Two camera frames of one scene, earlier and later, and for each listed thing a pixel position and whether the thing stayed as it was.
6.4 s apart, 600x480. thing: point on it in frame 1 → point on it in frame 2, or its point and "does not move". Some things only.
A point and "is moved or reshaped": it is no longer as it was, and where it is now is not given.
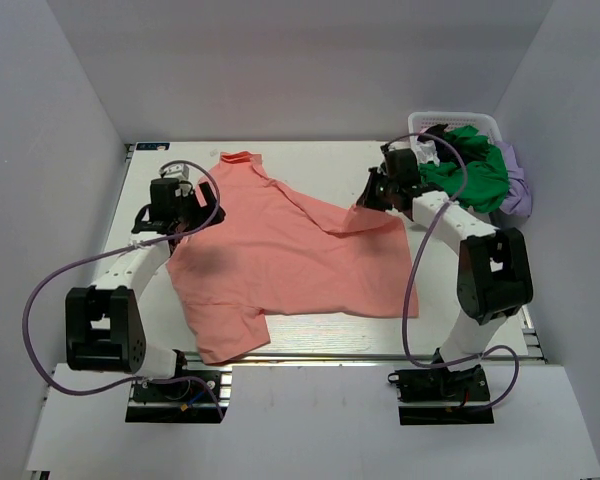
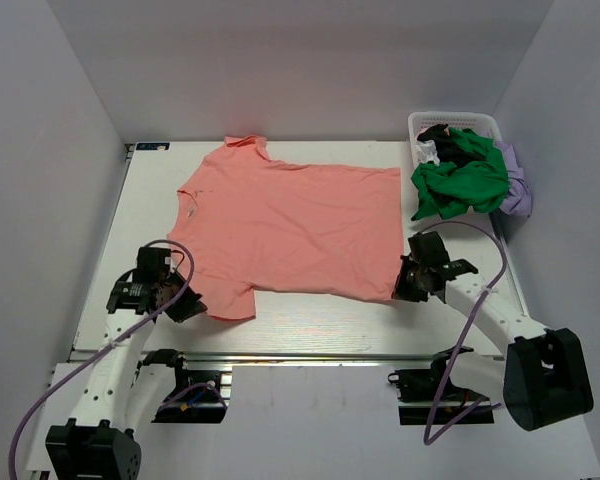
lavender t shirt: (517, 201) does not move
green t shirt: (486, 183) does not move
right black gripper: (369, 198) → (402, 290)
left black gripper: (190, 196) → (191, 307)
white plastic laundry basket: (485, 123) does not move
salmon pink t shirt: (273, 248) is moved or reshaped
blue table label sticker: (153, 146) does not move
